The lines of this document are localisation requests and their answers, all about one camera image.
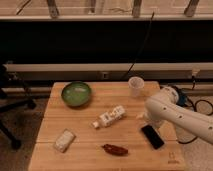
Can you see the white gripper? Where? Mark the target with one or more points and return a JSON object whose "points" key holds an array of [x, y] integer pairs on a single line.
{"points": [[147, 119]]}

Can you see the black eraser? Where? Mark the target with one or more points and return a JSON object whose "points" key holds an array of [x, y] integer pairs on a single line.
{"points": [[152, 136]]}

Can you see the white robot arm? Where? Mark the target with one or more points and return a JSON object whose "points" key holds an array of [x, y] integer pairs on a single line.
{"points": [[163, 106]]}

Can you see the white sponge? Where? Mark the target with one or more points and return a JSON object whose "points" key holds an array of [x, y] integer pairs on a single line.
{"points": [[64, 140]]}

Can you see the clear plastic cup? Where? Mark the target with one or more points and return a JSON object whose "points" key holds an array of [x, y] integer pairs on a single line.
{"points": [[136, 84]]}

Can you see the white plastic bottle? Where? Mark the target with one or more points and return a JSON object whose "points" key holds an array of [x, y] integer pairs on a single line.
{"points": [[108, 118]]}

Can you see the green bowl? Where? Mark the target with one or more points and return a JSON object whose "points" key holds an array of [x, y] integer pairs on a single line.
{"points": [[76, 94]]}

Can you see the black office chair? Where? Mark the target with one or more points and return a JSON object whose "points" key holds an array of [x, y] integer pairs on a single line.
{"points": [[29, 102]]}

